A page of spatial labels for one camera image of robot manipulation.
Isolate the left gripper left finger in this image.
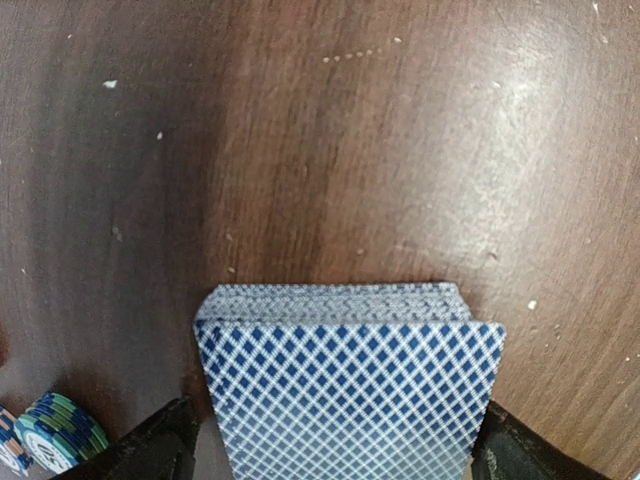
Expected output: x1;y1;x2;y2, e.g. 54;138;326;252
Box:
55;396;200;480

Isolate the white blue poker chip stack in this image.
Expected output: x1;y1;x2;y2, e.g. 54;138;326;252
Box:
0;407;33;478

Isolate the blue-backed playing card deck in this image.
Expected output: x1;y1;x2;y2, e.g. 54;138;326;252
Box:
194;282;506;479

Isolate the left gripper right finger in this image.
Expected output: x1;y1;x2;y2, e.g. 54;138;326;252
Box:
471;400;607;480

